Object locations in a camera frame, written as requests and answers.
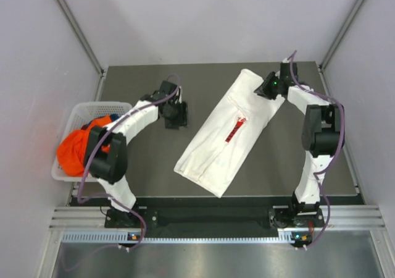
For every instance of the orange t-shirt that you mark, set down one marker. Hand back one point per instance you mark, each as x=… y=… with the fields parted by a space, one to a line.
x=71 y=152

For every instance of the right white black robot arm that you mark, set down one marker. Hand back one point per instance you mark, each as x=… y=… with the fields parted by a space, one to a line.
x=322 y=139

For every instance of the aluminium frame rail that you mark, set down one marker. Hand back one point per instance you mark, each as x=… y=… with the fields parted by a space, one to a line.
x=342 y=217

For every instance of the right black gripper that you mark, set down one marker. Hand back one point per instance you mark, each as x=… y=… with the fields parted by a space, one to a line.
x=264 y=89

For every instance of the left aluminium corner post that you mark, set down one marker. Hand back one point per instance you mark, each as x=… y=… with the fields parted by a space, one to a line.
x=75 y=26

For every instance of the white t-shirt red print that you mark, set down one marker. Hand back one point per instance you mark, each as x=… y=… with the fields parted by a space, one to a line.
x=218 y=150

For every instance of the navy blue t-shirt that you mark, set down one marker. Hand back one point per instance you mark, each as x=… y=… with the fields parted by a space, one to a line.
x=101 y=121

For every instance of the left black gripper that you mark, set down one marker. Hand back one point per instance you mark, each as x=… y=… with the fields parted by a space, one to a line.
x=181 y=120

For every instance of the aluminium corner post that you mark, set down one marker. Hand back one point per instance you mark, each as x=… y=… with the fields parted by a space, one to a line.
x=75 y=26
x=342 y=32

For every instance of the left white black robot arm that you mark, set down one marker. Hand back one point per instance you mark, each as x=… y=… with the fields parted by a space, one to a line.
x=106 y=155

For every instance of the white plastic laundry basket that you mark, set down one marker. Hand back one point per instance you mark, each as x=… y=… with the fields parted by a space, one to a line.
x=81 y=114

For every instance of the right aluminium corner post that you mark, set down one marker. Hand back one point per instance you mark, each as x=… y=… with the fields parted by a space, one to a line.
x=342 y=32

